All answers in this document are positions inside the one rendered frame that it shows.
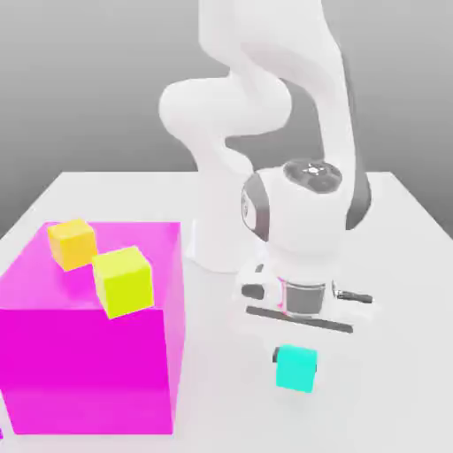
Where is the large magenta box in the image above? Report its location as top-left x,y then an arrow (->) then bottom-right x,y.
0,220 -> 186,436

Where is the small cyan cube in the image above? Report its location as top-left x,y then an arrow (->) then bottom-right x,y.
274,343 -> 319,395

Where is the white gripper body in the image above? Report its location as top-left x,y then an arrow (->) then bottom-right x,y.
235,301 -> 382,348

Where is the small yellow cube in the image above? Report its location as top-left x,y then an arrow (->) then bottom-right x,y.
90,245 -> 156,320

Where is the small orange cube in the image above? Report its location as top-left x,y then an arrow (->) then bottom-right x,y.
46,218 -> 98,273

